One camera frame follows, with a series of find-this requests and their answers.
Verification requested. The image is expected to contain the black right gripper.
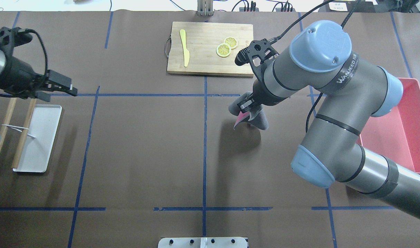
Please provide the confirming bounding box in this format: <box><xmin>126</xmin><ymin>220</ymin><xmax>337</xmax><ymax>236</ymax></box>
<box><xmin>238</xmin><ymin>91</ymin><xmax>264</xmax><ymax>114</ymax></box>

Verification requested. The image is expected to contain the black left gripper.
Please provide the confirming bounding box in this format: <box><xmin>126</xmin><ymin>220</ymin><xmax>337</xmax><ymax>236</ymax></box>
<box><xmin>0</xmin><ymin>57</ymin><xmax>78</xmax><ymax>102</ymax></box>

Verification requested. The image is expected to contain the grey pink cleaning cloth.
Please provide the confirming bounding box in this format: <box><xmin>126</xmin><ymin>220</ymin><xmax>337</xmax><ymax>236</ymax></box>
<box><xmin>228</xmin><ymin>91</ymin><xmax>269</xmax><ymax>130</ymax></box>

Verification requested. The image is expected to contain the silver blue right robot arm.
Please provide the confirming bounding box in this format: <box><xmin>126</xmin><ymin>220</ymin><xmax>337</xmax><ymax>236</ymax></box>
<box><xmin>229</xmin><ymin>20</ymin><xmax>420</xmax><ymax>220</ymax></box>

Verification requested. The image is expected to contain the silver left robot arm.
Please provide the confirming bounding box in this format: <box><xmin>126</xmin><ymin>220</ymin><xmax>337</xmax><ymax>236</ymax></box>
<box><xmin>0</xmin><ymin>49</ymin><xmax>78</xmax><ymax>102</ymax></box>

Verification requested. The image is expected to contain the lemon slice two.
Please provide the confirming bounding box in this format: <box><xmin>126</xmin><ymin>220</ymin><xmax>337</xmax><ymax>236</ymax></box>
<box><xmin>215</xmin><ymin>43</ymin><xmax>232</xmax><ymax>58</ymax></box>

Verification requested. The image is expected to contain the lemon slice one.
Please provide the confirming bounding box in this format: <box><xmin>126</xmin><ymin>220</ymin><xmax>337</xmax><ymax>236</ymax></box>
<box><xmin>223</xmin><ymin>36</ymin><xmax>239</xmax><ymax>49</ymax></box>

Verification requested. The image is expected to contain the white towel rack base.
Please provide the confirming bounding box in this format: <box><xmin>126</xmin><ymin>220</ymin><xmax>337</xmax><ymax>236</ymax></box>
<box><xmin>13</xmin><ymin>105</ymin><xmax>62</xmax><ymax>173</ymax></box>

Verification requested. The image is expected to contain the wooden rack bar near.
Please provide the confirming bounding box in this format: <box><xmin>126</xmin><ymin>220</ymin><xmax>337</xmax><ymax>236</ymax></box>
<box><xmin>11</xmin><ymin>99</ymin><xmax>37</xmax><ymax>168</ymax></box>

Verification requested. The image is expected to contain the wooden rack bar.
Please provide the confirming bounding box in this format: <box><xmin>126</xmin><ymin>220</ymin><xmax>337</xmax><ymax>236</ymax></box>
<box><xmin>0</xmin><ymin>98</ymin><xmax>17</xmax><ymax>152</ymax></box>
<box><xmin>11</xmin><ymin>99</ymin><xmax>37</xmax><ymax>168</ymax></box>

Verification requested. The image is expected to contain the bamboo cutting board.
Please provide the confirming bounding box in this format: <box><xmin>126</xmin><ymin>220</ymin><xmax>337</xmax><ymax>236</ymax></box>
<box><xmin>167</xmin><ymin>21</ymin><xmax>253</xmax><ymax>77</ymax></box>

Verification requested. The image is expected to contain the yellow plastic knife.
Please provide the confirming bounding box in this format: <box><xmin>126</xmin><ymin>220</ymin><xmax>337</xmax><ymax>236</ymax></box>
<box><xmin>179</xmin><ymin>29</ymin><xmax>190</xmax><ymax>68</ymax></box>

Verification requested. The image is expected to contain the wooden rack bar far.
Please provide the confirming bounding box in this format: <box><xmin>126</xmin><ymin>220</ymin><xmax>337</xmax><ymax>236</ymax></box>
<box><xmin>0</xmin><ymin>98</ymin><xmax>17</xmax><ymax>152</ymax></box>

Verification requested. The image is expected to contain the pink plastic bin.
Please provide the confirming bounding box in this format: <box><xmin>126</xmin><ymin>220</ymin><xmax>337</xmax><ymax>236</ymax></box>
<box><xmin>357</xmin><ymin>77</ymin><xmax>420</xmax><ymax>174</ymax></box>

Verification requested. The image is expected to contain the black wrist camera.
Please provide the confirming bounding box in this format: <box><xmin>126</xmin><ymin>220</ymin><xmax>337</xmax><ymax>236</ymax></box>
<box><xmin>0</xmin><ymin>27</ymin><xmax>32</xmax><ymax>54</ymax></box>
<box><xmin>234</xmin><ymin>37</ymin><xmax>279</xmax><ymax>78</ymax></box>

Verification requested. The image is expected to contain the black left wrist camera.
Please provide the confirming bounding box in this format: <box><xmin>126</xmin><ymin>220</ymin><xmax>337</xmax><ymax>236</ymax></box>
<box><xmin>0</xmin><ymin>27</ymin><xmax>32</xmax><ymax>54</ymax></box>

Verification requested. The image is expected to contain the aluminium frame post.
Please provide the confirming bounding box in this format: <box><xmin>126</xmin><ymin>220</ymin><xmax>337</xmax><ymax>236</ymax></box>
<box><xmin>197</xmin><ymin>0</ymin><xmax>214</xmax><ymax>16</ymax></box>

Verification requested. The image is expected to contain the black camera cable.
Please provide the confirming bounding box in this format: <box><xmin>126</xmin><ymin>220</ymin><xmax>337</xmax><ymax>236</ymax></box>
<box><xmin>270</xmin><ymin>0</ymin><xmax>366</xmax><ymax>133</ymax></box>

